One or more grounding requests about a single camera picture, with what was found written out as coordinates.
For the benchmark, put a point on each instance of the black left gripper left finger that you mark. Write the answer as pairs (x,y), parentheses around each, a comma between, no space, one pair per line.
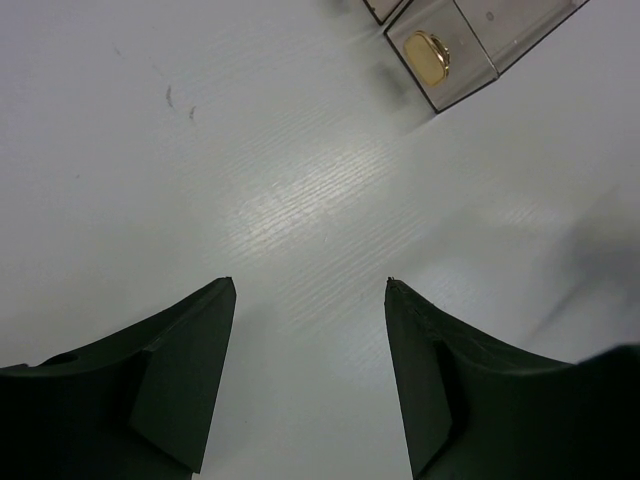
(137,404)

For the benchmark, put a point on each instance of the clear tiered organizer tray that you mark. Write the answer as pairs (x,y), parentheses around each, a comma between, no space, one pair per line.
(453,49)

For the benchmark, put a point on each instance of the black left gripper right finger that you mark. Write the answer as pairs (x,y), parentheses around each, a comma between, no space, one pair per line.
(475,407)

